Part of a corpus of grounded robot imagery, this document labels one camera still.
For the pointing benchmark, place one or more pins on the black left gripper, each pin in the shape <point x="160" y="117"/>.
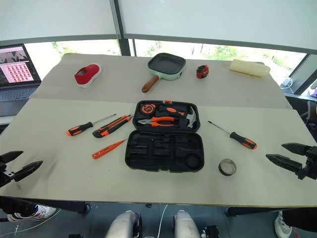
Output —
<point x="4" y="176"/>

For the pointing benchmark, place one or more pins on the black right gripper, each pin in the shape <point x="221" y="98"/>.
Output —
<point x="310" y="166"/>

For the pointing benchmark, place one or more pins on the orange black screwdriver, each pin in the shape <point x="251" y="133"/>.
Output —
<point x="242" y="140"/>
<point x="79" y="129"/>

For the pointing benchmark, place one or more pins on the black tape roll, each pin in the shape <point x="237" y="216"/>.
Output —
<point x="223" y="168"/>

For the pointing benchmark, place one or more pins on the orange voltage tester pen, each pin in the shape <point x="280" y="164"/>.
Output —
<point x="104" y="151"/>

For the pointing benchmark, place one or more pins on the orange black utility knife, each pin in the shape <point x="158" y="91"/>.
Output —
<point x="109" y="127"/>

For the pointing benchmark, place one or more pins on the black plastic tool case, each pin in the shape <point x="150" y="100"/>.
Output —
<point x="163" y="151"/>

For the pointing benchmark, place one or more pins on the orange case latch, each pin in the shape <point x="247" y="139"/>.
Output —
<point x="167" y="101"/>

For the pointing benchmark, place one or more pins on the person dark trouser leg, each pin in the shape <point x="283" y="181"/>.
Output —
<point x="15" y="205"/>
<point x="299" y="218"/>

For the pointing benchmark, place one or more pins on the white sneaker with blue stripes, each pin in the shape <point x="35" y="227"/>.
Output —
<point x="37" y="213"/>

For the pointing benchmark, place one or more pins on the open grey laptop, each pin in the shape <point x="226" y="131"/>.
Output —
<point x="15" y="69"/>

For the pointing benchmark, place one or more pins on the cream rolled cloth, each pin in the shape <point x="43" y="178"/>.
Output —
<point x="247" y="67"/>

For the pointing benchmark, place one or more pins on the red slip-on shoe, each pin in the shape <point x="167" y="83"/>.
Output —
<point x="86" y="75"/>

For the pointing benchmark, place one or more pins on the silver robot left leg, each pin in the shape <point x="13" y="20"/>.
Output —
<point x="121" y="225"/>

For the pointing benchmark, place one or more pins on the silver robot leg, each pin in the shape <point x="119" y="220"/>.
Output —
<point x="185" y="225"/>
<point x="121" y="225"/>

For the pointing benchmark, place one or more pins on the red black tape measure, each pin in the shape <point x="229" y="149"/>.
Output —
<point x="202" y="72"/>

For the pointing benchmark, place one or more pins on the silver robot right leg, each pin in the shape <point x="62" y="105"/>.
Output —
<point x="185" y="225"/>

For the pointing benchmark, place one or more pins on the orange black tape measure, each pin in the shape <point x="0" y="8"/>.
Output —
<point x="147" y="109"/>

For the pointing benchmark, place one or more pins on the white roller blind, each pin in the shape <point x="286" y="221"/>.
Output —
<point x="57" y="17"/>
<point x="218" y="19"/>

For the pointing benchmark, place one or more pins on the dark window frame post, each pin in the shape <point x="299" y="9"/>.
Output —
<point x="119" y="24"/>

